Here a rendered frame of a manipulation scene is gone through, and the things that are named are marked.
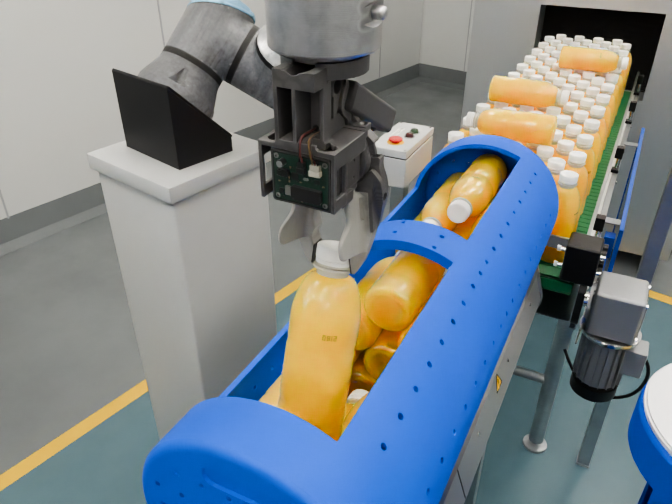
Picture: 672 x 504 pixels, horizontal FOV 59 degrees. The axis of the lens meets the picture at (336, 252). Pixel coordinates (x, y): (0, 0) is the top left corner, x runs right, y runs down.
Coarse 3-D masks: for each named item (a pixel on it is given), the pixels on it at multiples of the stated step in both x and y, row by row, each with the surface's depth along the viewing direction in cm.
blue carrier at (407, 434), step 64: (512, 192) 100; (384, 256) 112; (448, 256) 80; (512, 256) 89; (448, 320) 71; (512, 320) 88; (256, 384) 79; (384, 384) 60; (448, 384) 66; (192, 448) 53; (256, 448) 51; (320, 448) 52; (384, 448) 56; (448, 448) 64
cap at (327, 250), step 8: (328, 240) 60; (320, 248) 58; (328, 248) 57; (336, 248) 57; (320, 256) 58; (328, 256) 57; (336, 256) 57; (328, 264) 58; (336, 264) 57; (344, 264) 58
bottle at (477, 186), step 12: (480, 156) 117; (492, 156) 116; (468, 168) 113; (480, 168) 111; (492, 168) 112; (504, 168) 115; (468, 180) 106; (480, 180) 107; (492, 180) 109; (504, 180) 117; (456, 192) 105; (468, 192) 104; (480, 192) 105; (492, 192) 108; (480, 204) 105
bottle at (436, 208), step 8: (456, 176) 120; (448, 184) 117; (440, 192) 114; (448, 192) 114; (432, 200) 112; (440, 200) 111; (448, 200) 111; (424, 208) 112; (432, 208) 110; (440, 208) 109; (424, 216) 110; (432, 216) 109; (440, 216) 109; (440, 224) 108; (448, 224) 109; (456, 224) 112
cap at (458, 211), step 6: (450, 204) 103; (456, 204) 102; (462, 204) 102; (468, 204) 103; (450, 210) 103; (456, 210) 103; (462, 210) 102; (468, 210) 102; (450, 216) 104; (456, 216) 103; (462, 216) 103; (468, 216) 103; (456, 222) 104; (462, 222) 103
